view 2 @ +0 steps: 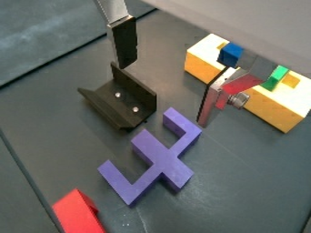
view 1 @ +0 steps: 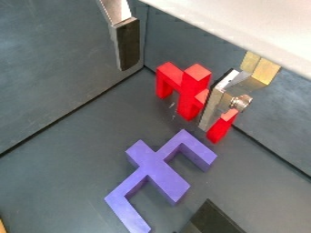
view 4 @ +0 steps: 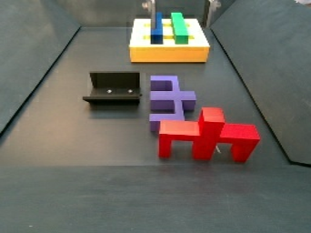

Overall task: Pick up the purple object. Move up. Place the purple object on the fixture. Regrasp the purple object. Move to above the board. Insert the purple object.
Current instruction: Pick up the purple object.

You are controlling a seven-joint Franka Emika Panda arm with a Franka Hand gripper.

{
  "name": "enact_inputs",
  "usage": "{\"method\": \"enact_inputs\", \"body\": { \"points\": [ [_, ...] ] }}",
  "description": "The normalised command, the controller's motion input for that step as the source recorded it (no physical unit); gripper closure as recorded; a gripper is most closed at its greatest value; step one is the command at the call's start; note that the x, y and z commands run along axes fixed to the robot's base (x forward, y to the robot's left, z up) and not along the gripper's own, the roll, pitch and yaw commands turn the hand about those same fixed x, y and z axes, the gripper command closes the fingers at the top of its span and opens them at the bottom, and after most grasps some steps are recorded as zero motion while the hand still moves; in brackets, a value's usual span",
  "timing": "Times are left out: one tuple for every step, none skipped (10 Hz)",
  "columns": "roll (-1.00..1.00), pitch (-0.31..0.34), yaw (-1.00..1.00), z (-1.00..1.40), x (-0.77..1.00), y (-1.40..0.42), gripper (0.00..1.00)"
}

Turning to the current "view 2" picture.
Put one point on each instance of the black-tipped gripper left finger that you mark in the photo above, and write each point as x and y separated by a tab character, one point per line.
121	30

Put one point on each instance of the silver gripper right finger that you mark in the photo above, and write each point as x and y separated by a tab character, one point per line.
226	92

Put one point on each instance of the purple cross-shaped block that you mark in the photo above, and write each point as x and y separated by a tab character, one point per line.
163	159

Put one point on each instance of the yellow slotted board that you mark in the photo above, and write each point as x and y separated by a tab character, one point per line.
282	106

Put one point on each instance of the black angle fixture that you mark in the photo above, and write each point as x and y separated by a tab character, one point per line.
125	100

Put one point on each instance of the blue bar block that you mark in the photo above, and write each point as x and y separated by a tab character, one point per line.
230	55

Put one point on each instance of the green bar block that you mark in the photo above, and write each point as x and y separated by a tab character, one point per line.
275	77

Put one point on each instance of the red cross-shaped block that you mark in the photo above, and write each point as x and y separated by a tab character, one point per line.
77	213

